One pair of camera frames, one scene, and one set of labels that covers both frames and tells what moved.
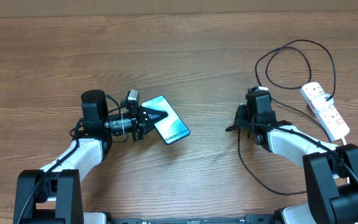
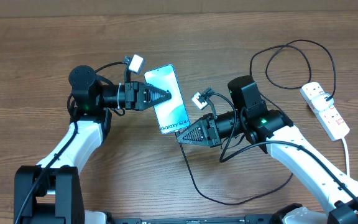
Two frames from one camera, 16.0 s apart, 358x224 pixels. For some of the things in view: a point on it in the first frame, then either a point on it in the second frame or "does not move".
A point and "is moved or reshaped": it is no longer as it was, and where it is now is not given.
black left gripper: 138,115 to 138,101
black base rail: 250,219 does not move
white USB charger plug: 322,102 does not move
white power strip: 329,120 does not move
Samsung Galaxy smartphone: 169,127 is moved or reshaped
